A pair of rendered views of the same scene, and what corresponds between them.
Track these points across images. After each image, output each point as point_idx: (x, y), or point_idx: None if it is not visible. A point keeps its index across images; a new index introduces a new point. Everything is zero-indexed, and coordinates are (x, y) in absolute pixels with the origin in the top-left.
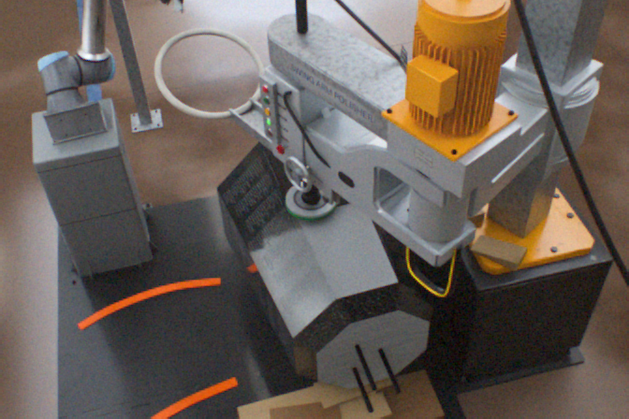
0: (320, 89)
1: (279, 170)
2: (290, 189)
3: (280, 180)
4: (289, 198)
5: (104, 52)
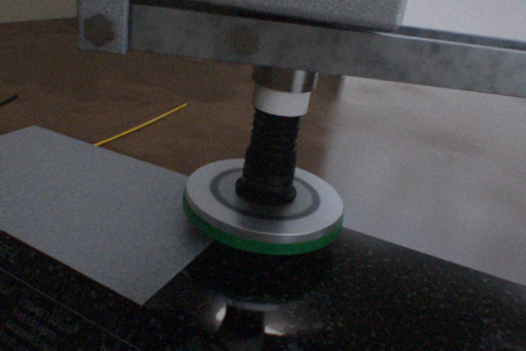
0: None
1: (456, 270)
2: (333, 191)
3: (413, 250)
4: (303, 174)
5: None
